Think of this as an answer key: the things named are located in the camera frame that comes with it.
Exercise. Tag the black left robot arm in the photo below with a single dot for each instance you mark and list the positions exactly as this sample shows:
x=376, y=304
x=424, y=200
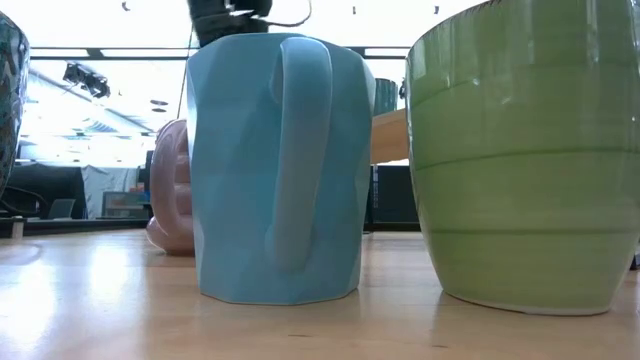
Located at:
x=225, y=25

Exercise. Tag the green glazed mug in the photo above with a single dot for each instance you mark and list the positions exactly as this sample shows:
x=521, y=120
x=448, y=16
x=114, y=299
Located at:
x=525, y=175

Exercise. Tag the teal mug white inside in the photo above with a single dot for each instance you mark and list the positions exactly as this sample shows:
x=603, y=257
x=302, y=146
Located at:
x=385, y=97

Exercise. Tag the storage shelf with boxes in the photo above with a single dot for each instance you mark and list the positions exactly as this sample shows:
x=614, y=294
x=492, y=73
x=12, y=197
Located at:
x=125, y=205

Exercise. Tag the pink lavender ribbed mug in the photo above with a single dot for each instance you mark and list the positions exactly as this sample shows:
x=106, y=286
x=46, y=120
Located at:
x=170, y=200

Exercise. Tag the white sheet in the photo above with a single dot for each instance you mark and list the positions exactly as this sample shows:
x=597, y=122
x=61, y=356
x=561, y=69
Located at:
x=107, y=185

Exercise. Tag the black ceiling light fixture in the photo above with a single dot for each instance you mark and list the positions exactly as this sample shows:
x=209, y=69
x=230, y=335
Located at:
x=87, y=80

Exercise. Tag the wooden shelf rack black legs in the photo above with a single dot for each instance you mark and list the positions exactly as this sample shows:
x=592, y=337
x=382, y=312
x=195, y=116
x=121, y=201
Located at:
x=390, y=137

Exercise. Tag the light blue faceted mug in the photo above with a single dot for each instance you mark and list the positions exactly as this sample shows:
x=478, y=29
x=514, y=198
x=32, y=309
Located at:
x=235, y=175

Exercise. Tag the black curtain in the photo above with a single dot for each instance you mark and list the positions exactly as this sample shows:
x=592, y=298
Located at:
x=45, y=185

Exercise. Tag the grey office chair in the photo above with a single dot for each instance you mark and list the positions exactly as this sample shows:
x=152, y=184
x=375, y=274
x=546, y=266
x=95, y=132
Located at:
x=61, y=209

